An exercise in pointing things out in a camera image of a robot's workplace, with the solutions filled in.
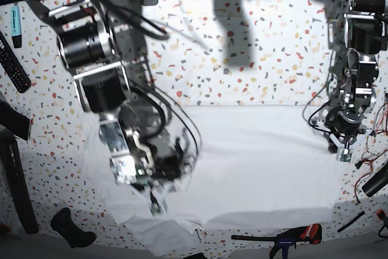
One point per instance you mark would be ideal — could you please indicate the black cylindrical tube left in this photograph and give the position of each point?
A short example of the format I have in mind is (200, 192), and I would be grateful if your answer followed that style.
(15, 177)

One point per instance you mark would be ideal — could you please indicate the black orange bar clamp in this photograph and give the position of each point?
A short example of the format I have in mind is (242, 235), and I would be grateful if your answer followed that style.
(282, 242)

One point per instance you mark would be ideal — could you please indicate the black TV remote control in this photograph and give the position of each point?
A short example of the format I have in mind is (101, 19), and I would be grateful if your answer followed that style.
(13, 68)

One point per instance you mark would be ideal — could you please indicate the small black stick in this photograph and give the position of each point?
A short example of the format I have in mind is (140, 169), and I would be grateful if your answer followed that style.
(356, 218)

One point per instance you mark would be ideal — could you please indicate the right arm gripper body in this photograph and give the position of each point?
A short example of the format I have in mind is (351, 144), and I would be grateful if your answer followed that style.
(161, 161)

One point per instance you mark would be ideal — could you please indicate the small orange black device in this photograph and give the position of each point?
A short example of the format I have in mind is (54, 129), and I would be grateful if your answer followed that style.
(380, 214)

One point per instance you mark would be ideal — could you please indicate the black cylinder right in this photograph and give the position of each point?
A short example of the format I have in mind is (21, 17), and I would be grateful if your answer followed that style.
(376, 183)

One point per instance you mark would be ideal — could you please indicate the black flat case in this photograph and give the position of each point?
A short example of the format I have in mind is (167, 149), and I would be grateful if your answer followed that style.
(14, 121)

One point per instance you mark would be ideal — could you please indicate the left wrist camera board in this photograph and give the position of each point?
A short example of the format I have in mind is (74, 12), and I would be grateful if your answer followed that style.
(344, 155)

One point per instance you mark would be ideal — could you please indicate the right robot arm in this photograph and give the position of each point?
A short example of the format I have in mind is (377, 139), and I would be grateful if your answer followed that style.
(130, 115)

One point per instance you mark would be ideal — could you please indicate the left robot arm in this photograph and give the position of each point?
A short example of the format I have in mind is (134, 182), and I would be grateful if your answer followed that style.
(363, 27)

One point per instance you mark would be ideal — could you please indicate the white T-shirt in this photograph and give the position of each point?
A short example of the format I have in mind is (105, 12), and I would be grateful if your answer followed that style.
(261, 167)

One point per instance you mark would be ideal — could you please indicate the blue highlighter marker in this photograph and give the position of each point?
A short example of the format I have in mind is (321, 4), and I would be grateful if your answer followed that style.
(16, 27)

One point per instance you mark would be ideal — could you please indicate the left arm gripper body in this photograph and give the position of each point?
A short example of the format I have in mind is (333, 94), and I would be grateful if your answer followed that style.
(344, 125)

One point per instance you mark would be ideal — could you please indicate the terrazzo patterned tablecloth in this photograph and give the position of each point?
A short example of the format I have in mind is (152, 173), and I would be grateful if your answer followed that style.
(220, 53)

